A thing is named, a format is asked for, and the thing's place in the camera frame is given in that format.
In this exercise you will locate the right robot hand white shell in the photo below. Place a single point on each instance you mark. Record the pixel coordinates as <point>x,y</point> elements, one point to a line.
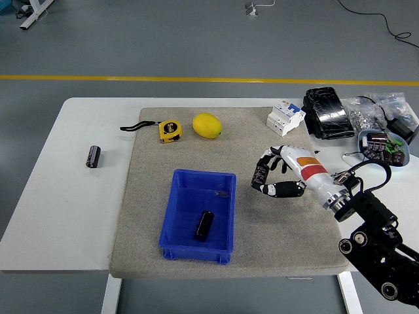
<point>311,170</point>

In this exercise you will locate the black cylindrical battery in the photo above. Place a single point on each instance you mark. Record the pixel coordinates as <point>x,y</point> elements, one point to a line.
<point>203,225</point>
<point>260,175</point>
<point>93,157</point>

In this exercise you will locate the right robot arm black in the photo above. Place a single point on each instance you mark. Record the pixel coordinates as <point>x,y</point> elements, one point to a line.
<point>370,206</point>

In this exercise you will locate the blue plastic box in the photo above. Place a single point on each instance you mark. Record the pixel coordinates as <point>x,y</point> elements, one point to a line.
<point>183,209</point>

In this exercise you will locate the white circuit breaker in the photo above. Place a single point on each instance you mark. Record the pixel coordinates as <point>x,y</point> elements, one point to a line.
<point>282,122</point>

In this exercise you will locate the glossy black case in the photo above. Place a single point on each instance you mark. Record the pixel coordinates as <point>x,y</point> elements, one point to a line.
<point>329,114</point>

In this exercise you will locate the plastic bag of nuts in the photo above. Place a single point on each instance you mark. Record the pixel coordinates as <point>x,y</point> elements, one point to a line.
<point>360,119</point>

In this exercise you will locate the large brown capacitor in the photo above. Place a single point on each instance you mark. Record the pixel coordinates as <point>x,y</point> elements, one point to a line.
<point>377,138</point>

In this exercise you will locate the green plastic parts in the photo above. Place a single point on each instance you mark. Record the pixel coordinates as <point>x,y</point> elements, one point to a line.
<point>393,145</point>

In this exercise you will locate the light blue bowl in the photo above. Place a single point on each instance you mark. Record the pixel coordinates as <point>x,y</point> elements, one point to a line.
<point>397,167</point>

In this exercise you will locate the small brown capacitor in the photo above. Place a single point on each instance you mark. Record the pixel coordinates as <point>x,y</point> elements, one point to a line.
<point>398,158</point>

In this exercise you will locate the small black metal clip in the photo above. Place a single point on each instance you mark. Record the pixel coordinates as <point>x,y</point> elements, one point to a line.
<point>221,194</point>

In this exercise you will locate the black power adapter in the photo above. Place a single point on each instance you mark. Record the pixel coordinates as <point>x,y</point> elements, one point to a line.
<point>399,127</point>

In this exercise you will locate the plastic bag of screws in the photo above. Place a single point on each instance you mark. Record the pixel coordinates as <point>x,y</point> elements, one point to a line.
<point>397,104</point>

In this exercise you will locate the yellow lemon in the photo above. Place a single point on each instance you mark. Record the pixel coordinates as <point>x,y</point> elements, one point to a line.
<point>207,125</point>

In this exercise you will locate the grey-brown mat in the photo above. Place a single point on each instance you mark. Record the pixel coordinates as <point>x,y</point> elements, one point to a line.
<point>196,153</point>

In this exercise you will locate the white table leg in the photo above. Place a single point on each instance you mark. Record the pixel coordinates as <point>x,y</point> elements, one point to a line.
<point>348,294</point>
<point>111,294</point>

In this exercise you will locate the yellow tape measure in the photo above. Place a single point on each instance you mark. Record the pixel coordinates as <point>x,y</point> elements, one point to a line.
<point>170,131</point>

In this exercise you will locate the white table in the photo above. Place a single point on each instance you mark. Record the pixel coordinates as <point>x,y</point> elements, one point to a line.
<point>65,196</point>

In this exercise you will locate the white stand frame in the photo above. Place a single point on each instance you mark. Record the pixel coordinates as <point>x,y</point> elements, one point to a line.
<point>32,16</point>

